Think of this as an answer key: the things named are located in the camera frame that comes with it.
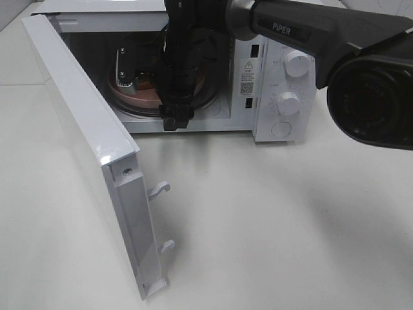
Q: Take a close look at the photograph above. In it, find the glass microwave turntable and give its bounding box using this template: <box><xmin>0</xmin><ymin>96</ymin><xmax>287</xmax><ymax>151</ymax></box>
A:
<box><xmin>106</xmin><ymin>77</ymin><xmax>219</xmax><ymax>118</ymax></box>

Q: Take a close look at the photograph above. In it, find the pink round plate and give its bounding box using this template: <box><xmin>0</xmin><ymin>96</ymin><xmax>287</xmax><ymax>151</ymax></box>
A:
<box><xmin>108</xmin><ymin>64</ymin><xmax>206</xmax><ymax>109</ymax></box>

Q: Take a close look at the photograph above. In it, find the white microwave oven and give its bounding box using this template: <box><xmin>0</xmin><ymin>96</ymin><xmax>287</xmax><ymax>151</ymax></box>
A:
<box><xmin>23</xmin><ymin>1</ymin><xmax>316</xmax><ymax>142</ymax></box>

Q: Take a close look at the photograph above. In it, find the white microwave door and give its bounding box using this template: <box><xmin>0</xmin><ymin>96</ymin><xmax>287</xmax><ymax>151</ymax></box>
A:
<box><xmin>22</xmin><ymin>15</ymin><xmax>175</xmax><ymax>299</ymax></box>

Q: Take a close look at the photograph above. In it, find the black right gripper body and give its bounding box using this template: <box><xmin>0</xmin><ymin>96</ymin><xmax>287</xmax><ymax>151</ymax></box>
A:
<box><xmin>135</xmin><ymin>0</ymin><xmax>233</xmax><ymax>107</ymax></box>

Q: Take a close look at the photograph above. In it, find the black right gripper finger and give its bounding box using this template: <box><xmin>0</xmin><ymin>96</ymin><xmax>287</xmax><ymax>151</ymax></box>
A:
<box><xmin>116</xmin><ymin>45</ymin><xmax>137</xmax><ymax>87</ymax></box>

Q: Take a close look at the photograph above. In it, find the white microwave knob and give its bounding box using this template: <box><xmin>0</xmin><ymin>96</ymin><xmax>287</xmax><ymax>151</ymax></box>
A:
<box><xmin>283</xmin><ymin>50</ymin><xmax>311</xmax><ymax>78</ymax></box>
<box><xmin>276</xmin><ymin>92</ymin><xmax>300</xmax><ymax>116</ymax></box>

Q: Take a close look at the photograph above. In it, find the white warning label sticker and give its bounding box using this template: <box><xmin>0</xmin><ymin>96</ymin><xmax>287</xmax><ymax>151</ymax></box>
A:
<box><xmin>238</xmin><ymin>57</ymin><xmax>258</xmax><ymax>96</ymax></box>

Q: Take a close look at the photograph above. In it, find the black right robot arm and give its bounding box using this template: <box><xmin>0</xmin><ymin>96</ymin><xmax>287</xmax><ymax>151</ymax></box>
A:
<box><xmin>134</xmin><ymin>1</ymin><xmax>412</xmax><ymax>150</ymax></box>

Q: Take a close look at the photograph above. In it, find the burger with lettuce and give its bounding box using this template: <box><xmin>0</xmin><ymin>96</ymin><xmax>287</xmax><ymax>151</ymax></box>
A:
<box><xmin>136</xmin><ymin>72</ymin><xmax>154</xmax><ymax>90</ymax></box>

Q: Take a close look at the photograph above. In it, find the round white door button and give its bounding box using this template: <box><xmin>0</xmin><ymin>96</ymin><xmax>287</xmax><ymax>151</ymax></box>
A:
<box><xmin>271</xmin><ymin>121</ymin><xmax>292</xmax><ymax>138</ymax></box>

